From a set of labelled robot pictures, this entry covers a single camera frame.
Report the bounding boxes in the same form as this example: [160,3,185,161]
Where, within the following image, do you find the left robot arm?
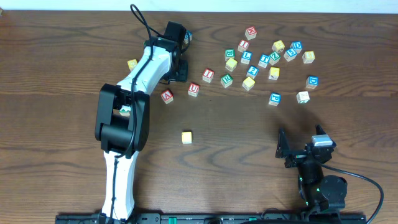
[95,22,188,223]

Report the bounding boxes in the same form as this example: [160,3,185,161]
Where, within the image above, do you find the green R block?
[220,73,233,88]

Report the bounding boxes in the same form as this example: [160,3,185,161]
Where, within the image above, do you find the yellow C block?
[182,131,192,144]

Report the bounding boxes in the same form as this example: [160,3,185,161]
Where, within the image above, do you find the blue L block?
[241,51,252,65]

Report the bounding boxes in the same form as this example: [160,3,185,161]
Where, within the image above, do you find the plain L block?
[296,91,310,104]

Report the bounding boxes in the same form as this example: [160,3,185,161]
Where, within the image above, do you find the blue P block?
[269,93,281,106]

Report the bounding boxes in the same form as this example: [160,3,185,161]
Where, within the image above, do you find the red block top right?
[245,26,257,40]

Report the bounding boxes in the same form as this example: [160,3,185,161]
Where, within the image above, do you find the yellow 8 block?
[302,51,315,64]

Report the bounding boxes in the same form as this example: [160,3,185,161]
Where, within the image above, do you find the red i block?
[202,68,215,83]
[238,40,249,52]

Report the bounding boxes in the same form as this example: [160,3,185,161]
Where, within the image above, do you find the yellow block upper right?
[272,40,285,54]

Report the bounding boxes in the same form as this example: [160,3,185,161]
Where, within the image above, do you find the blue 5 block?
[284,48,297,62]

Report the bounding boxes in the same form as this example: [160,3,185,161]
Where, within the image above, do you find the red U block centre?
[188,83,200,97]

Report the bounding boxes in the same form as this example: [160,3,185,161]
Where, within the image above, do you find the yellow hammer block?
[269,67,280,80]

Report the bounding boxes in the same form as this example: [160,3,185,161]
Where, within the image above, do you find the blue D block right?
[305,76,319,89]

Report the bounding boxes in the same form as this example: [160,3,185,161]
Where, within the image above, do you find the red I block upper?
[238,40,249,52]

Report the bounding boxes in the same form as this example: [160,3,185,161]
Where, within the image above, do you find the red I block centre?
[202,68,215,83]

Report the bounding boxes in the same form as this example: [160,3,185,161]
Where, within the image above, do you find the blue 2 block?
[246,65,259,80]

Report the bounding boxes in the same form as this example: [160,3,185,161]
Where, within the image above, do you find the green B block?
[224,49,235,61]

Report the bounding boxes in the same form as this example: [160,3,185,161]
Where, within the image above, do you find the red A block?
[161,90,174,104]

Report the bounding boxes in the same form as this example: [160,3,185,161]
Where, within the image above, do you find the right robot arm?
[275,125,348,223]

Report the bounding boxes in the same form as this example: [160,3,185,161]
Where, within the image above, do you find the green J block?
[119,106,131,117]

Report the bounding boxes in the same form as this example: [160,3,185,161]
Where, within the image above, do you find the blue D block upper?
[290,41,303,54]

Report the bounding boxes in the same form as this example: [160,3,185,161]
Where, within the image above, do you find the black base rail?
[55,212,368,224]

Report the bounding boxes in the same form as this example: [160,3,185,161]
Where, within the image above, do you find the blue X block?
[184,30,192,44]

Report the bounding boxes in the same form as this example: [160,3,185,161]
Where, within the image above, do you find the yellow block under B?
[225,58,238,72]

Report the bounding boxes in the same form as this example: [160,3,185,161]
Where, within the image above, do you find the yellow S block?
[242,77,255,91]

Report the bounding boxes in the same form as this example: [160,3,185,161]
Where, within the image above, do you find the blue T block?
[258,54,271,68]

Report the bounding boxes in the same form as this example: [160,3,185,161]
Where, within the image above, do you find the green Z block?
[269,52,280,65]

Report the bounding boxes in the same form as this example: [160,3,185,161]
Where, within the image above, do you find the yellow block far left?
[127,59,138,71]

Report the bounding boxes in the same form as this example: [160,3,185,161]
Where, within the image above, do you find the blue d block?
[290,41,303,54]
[305,76,319,89]

